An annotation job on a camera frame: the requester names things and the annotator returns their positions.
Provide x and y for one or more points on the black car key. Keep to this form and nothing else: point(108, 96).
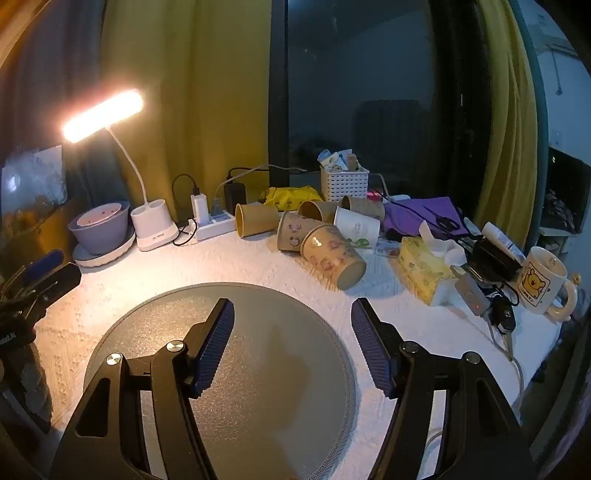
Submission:
point(503, 316)

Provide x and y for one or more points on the white desk lamp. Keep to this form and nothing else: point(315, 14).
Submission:
point(154, 230)

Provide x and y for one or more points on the dark screen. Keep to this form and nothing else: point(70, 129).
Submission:
point(565, 189)

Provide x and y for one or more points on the black scissors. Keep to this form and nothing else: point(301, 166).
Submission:
point(447, 224)

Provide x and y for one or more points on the grey remote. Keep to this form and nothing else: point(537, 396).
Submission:
point(472, 295)

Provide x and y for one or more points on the black window frame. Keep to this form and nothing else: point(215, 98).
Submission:
point(278, 92)

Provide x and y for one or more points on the round grey mat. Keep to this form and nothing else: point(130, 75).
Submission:
point(258, 369)

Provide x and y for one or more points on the black power adapter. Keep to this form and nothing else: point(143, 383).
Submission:
point(234, 196)

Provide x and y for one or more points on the bundle of small packets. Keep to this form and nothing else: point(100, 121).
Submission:
point(339, 160)

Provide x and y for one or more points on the white paper cup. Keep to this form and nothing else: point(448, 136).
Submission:
point(358, 226)

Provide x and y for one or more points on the bear print mug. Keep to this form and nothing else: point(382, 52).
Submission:
point(538, 281)

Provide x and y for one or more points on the white tube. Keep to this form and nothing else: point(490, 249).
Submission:
point(503, 240)

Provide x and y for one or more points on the white plastic basket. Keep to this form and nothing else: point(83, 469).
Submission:
point(345, 184)

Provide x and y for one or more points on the white textured table cloth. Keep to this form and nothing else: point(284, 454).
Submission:
point(277, 272)

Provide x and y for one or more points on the yellow curtain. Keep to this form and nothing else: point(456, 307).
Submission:
point(505, 115)
point(184, 92)

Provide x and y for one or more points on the white charger plug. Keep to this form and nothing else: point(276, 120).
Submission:
point(200, 206)

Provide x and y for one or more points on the large cartoon print paper cup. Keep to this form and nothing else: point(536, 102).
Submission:
point(330, 256)

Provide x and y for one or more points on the black pouch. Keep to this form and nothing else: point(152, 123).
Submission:
point(494, 261)

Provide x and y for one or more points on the white tissue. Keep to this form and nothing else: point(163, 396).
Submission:
point(438, 247)

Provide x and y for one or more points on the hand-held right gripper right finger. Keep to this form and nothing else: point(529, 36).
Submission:
point(369, 350)

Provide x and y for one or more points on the white saucer plate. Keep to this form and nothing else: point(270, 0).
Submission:
point(117, 256)

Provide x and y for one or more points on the white power strip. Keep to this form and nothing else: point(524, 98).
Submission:
point(217, 226)

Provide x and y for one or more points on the plain brown paper cup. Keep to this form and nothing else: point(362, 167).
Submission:
point(318, 210)
point(258, 220)
point(367, 206)

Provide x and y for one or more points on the purple bowl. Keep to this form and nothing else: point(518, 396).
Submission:
point(99, 237)

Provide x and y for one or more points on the pink cartoon print paper cup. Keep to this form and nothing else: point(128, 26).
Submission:
point(293, 233)

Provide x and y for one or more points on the yellow printed bag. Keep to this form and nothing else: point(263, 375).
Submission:
point(288, 196)

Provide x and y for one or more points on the landscape picture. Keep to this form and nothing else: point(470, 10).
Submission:
point(34, 180)

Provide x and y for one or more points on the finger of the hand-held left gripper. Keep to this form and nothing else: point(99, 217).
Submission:
point(61, 279)
point(46, 261)

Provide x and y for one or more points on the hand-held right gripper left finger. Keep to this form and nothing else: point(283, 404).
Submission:
point(214, 346)

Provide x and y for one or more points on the yellow tissue box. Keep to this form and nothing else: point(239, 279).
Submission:
point(422, 272)

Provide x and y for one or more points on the purple cloth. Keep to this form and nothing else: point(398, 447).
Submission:
point(415, 217)

